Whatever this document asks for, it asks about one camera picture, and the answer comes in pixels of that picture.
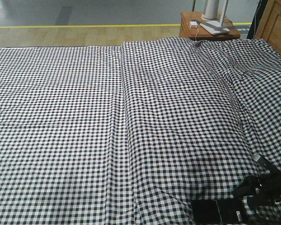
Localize black white checkered bedsheet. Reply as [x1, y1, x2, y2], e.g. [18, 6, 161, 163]
[0, 45, 141, 225]

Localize checkered duvet cover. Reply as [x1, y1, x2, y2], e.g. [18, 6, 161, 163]
[120, 37, 281, 225]

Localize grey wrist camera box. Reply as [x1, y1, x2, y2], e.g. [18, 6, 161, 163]
[253, 153, 271, 170]

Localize black smartphone with sticker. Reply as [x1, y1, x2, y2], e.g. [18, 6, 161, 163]
[191, 198, 248, 225]

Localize wooden bedside table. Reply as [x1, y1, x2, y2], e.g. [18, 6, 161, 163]
[179, 11, 240, 41]

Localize wooden headboard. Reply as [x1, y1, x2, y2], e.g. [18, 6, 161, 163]
[254, 0, 281, 54]

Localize white charger adapter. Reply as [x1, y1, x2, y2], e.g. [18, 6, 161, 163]
[190, 21, 199, 28]

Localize white cylindrical appliance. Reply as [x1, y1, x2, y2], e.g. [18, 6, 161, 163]
[201, 0, 219, 21]

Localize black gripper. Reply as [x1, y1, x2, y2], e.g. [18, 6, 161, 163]
[233, 164, 281, 210]

